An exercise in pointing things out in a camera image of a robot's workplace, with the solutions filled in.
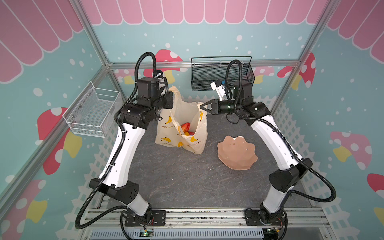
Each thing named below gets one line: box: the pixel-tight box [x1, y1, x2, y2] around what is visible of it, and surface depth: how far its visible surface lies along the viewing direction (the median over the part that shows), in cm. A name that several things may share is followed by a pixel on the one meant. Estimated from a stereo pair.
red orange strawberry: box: [180, 122, 191, 133], surface depth 94 cm
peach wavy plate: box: [217, 135, 259, 170], surface depth 99 cm
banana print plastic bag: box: [155, 86, 208, 155], surface depth 75 cm
